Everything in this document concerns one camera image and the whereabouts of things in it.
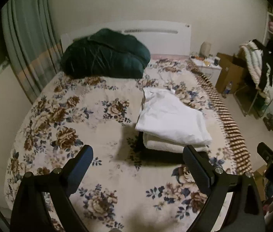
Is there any folded cream towel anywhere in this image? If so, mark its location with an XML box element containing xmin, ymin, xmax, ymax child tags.
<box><xmin>143</xmin><ymin>132</ymin><xmax>212</xmax><ymax>154</ymax></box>

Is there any white cloth garment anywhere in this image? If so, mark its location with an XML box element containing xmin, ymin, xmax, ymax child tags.
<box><xmin>135</xmin><ymin>87</ymin><xmax>212</xmax><ymax>145</ymax></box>

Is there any floral bed blanket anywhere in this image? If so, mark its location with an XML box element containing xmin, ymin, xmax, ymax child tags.
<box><xmin>4</xmin><ymin>57</ymin><xmax>252</xmax><ymax>231</ymax></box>

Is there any green striped curtain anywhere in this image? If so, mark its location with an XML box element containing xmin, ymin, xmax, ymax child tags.
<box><xmin>2</xmin><ymin>0</ymin><xmax>62</xmax><ymax>103</ymax></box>

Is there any beige jar on nightstand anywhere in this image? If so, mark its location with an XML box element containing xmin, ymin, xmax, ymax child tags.
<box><xmin>199</xmin><ymin>41</ymin><xmax>211</xmax><ymax>57</ymax></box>

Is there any dark green quilt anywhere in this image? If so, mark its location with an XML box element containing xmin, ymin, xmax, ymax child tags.
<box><xmin>60</xmin><ymin>28</ymin><xmax>151</xmax><ymax>79</ymax></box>

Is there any chair with piled clothes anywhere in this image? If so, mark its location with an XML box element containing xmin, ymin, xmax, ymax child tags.
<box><xmin>234</xmin><ymin>39</ymin><xmax>273</xmax><ymax>116</ymax></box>

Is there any brown cardboard box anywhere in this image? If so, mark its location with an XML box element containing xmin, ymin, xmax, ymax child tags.
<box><xmin>215</xmin><ymin>53</ymin><xmax>247</xmax><ymax>94</ymax></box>

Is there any plastic water bottle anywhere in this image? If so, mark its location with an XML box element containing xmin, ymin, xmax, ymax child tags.
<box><xmin>223</xmin><ymin>81</ymin><xmax>233</xmax><ymax>97</ymax></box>

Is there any white bedside table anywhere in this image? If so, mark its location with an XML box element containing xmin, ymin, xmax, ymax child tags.
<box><xmin>190</xmin><ymin>55</ymin><xmax>222</xmax><ymax>86</ymax></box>

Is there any white bed headboard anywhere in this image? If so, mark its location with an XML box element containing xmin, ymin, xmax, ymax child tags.
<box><xmin>60</xmin><ymin>20</ymin><xmax>192</xmax><ymax>55</ymax></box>

